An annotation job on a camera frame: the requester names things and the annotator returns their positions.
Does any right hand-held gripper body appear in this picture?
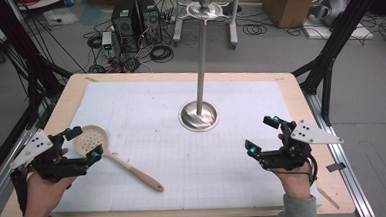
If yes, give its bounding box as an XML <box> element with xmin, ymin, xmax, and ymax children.
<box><xmin>256</xmin><ymin>117</ymin><xmax>346</xmax><ymax>173</ymax></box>

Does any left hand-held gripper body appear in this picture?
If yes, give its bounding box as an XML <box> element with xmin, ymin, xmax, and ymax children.
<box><xmin>8</xmin><ymin>126</ymin><xmax>89</xmax><ymax>185</ymax></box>

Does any beige slotted spoon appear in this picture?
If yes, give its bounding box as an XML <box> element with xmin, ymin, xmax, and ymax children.
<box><xmin>71</xmin><ymin>120</ymin><xmax>165</xmax><ymax>198</ymax></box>

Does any steel utensil stand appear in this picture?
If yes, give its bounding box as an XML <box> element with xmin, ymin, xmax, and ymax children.
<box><xmin>172</xmin><ymin>0</ymin><xmax>236</xmax><ymax>134</ymax></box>

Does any person's right hand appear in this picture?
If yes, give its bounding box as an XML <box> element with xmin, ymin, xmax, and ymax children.
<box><xmin>270</xmin><ymin>131</ymin><xmax>314</xmax><ymax>202</ymax></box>

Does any person's left hand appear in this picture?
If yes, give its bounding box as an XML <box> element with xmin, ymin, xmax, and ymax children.
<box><xmin>18</xmin><ymin>146</ymin><xmax>80</xmax><ymax>217</ymax></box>

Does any black tape piece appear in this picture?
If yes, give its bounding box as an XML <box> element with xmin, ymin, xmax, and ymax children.
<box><xmin>326</xmin><ymin>162</ymin><xmax>348</xmax><ymax>174</ymax></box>

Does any brown tape strip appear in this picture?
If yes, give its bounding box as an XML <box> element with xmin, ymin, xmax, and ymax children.
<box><xmin>316</xmin><ymin>185</ymin><xmax>342</xmax><ymax>212</ymax></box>

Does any white grid mat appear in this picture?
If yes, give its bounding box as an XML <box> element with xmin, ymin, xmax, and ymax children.
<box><xmin>48</xmin><ymin>70</ymin><xmax>323</xmax><ymax>217</ymax></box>

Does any small power supply box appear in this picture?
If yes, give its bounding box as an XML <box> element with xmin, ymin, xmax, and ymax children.
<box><xmin>101</xmin><ymin>31</ymin><xmax>115</xmax><ymax>58</ymax></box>

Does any white metal floor stand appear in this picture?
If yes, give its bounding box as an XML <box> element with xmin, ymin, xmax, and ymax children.
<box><xmin>170</xmin><ymin>0</ymin><xmax>246</xmax><ymax>53</ymax></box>

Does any large cardboard box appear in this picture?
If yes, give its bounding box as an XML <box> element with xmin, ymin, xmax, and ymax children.
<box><xmin>262</xmin><ymin>0</ymin><xmax>328</xmax><ymax>31</ymax></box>

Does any black computer tower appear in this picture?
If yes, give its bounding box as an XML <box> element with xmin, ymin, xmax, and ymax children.
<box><xmin>109</xmin><ymin>0</ymin><xmax>143</xmax><ymax>55</ymax></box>
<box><xmin>136</xmin><ymin>0</ymin><xmax>164</xmax><ymax>46</ymax></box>

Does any white flat board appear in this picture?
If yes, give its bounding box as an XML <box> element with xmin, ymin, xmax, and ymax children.
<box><xmin>301</xmin><ymin>13</ymin><xmax>376</xmax><ymax>45</ymax></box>

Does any grey helmet-like device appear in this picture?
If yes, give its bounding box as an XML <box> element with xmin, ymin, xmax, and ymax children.
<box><xmin>308</xmin><ymin>0</ymin><xmax>353</xmax><ymax>28</ymax></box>

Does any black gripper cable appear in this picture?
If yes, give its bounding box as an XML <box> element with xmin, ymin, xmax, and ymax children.
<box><xmin>272</xmin><ymin>151</ymin><xmax>319</xmax><ymax>188</ymax></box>

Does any black wrist strap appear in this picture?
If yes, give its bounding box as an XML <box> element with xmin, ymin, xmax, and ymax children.
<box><xmin>10</xmin><ymin>166</ymin><xmax>31</xmax><ymax>216</ymax></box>

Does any aluminium rail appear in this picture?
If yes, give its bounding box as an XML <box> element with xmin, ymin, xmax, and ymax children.
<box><xmin>304</xmin><ymin>88</ymin><xmax>377</xmax><ymax>217</ymax></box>
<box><xmin>0</xmin><ymin>128</ymin><xmax>43</xmax><ymax>217</ymax></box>

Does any black frame with cables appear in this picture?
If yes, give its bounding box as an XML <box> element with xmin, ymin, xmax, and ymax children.
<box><xmin>0</xmin><ymin>0</ymin><xmax>80</xmax><ymax>187</ymax></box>

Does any coiled black cable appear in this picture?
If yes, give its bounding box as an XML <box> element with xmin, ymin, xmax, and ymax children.
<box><xmin>149</xmin><ymin>43</ymin><xmax>176</xmax><ymax>65</ymax></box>
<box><xmin>242</xmin><ymin>23</ymin><xmax>268</xmax><ymax>37</ymax></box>

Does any black frame strut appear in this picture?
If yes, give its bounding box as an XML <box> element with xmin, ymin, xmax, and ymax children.
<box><xmin>288</xmin><ymin>0</ymin><xmax>386</xmax><ymax>128</ymax></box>

